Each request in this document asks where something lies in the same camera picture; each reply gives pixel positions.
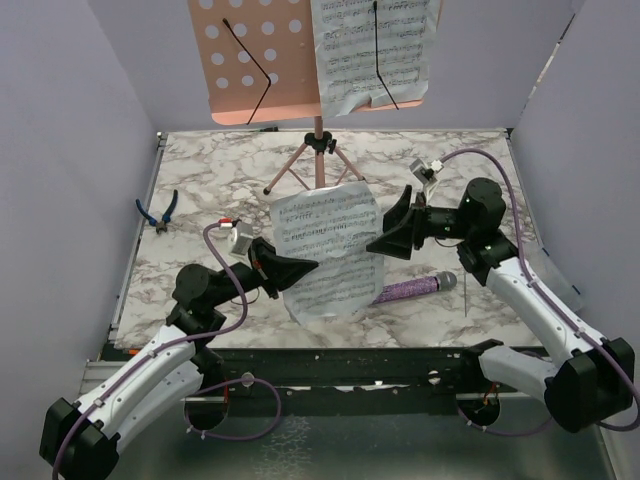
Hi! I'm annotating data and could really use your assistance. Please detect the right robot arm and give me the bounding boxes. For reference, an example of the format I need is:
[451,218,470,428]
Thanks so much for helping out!
[366,178,635,433]

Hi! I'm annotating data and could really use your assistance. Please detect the purple glitter microphone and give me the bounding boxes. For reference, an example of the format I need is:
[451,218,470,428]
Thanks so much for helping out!
[371,271,457,305]

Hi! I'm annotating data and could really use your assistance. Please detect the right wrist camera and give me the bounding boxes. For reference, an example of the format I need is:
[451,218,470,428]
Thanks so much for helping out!
[410,160,444,204]

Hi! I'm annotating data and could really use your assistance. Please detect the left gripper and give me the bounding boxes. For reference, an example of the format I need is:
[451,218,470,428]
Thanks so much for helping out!
[209,237,319,309]

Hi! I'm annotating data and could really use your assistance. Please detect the pink music stand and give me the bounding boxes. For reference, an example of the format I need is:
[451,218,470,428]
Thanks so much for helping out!
[188,1,425,188]

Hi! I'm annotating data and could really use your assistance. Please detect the sheet music page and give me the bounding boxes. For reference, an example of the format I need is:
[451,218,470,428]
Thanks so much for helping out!
[311,0,442,118]
[270,181,385,325]

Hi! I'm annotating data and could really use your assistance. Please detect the blue handled pliers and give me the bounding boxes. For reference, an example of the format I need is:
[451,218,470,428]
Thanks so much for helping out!
[134,188,180,235]

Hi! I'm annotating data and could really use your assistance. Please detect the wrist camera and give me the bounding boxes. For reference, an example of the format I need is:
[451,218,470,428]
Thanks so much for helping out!
[410,160,444,204]
[220,218,255,257]

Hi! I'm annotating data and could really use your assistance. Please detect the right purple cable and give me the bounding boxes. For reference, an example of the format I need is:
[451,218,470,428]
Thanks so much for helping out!
[442,148,637,437]

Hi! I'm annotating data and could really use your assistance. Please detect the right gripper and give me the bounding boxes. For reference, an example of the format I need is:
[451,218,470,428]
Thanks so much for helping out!
[368,185,475,259]

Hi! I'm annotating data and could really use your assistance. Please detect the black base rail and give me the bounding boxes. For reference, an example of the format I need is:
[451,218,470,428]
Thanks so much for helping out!
[84,347,609,416]

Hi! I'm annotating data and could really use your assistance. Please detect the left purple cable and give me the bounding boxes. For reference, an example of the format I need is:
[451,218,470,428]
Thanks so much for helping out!
[52,219,284,480]

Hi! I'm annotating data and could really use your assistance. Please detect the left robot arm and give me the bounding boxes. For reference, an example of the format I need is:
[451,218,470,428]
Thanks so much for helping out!
[39,238,318,479]

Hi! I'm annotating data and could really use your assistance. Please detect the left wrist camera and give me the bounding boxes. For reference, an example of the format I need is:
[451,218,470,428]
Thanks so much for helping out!
[220,218,255,257]

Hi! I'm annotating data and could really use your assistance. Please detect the purple cable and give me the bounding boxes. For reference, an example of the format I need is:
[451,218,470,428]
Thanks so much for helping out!
[442,148,637,437]
[52,219,284,480]

